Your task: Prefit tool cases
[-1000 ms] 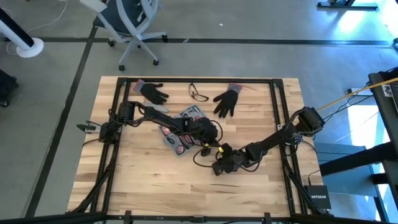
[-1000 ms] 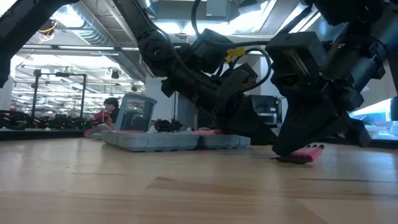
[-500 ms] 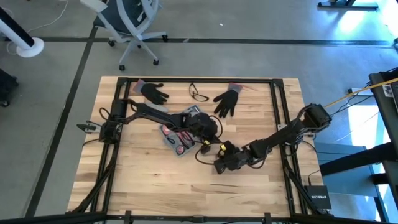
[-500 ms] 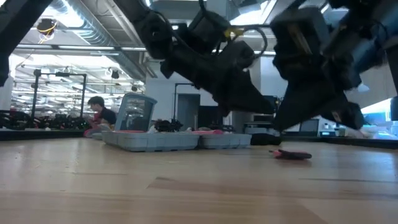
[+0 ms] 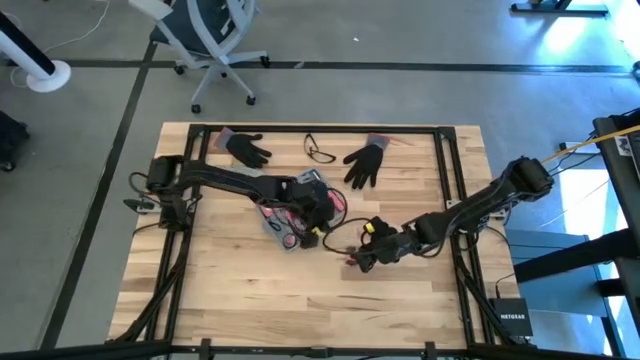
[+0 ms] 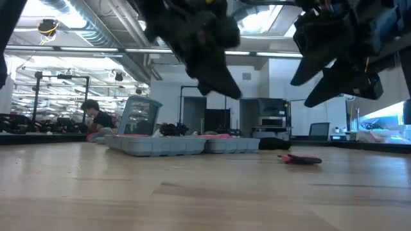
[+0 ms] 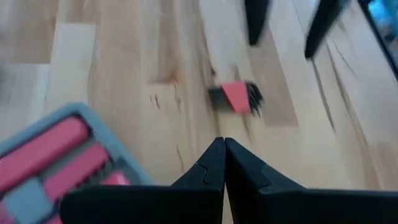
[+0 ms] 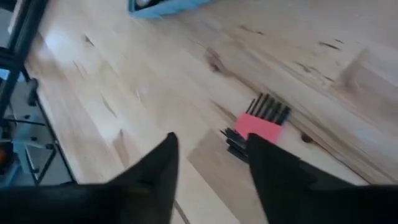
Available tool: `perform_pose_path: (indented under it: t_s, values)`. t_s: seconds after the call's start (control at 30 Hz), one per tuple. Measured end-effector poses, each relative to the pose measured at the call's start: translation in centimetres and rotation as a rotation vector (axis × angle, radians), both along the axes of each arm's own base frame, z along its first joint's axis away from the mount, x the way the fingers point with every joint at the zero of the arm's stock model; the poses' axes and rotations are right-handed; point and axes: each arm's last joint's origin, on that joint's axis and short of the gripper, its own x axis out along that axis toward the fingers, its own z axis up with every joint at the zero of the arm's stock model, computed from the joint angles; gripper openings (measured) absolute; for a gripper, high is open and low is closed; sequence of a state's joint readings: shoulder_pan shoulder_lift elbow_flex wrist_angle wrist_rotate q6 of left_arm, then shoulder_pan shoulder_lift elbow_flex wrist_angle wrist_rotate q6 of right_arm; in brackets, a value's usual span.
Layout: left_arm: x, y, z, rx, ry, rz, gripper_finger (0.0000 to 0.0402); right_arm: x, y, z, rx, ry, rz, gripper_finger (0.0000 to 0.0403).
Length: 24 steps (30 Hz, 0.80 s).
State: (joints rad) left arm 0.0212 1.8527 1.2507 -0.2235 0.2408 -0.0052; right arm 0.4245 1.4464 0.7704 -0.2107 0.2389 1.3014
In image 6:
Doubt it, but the black rig frame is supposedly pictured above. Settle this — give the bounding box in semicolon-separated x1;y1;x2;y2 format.
31;71;91;129
179;85;228;135

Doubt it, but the black equipment cabinet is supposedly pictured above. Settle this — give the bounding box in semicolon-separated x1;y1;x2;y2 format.
256;98;289;139

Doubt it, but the whiteboard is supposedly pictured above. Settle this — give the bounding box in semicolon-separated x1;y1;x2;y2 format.
288;98;348;137

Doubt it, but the long tube ceiling light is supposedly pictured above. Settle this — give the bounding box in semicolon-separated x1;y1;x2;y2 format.
4;44;304;59

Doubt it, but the black cable bundle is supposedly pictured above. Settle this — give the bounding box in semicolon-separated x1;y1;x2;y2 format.
361;121;385;132

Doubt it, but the white-frame mesh office chair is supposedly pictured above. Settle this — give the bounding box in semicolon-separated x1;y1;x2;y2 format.
118;95;163;136

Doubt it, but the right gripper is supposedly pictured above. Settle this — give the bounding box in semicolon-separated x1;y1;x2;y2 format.
290;9;385;108

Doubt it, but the silver oven appliance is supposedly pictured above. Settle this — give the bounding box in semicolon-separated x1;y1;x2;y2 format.
258;115;286;128

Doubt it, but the small pink black-tipped tool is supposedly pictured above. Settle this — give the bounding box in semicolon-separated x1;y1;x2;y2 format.
277;153;323;166

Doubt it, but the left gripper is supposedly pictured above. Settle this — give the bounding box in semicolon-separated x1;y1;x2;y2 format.
141;0;243;100

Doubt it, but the pink tool handle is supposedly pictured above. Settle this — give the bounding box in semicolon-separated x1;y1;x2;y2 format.
118;133;152;139

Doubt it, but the grey plastic tool case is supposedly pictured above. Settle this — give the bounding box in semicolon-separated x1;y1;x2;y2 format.
104;133;261;158

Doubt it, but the grey mesh office chair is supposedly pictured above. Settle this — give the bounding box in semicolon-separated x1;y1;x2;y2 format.
308;122;331;141

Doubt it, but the pink thick-handled tool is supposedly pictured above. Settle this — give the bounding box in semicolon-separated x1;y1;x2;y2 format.
198;133;232;140

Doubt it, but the clear plastic bag pile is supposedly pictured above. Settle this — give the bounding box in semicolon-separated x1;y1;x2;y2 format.
353;123;411;145

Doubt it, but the black round ceiling fixture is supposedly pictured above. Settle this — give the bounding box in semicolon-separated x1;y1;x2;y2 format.
37;19;61;42

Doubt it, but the white multi-head floor lamp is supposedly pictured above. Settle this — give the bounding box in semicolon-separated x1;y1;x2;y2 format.
345;94;360;141

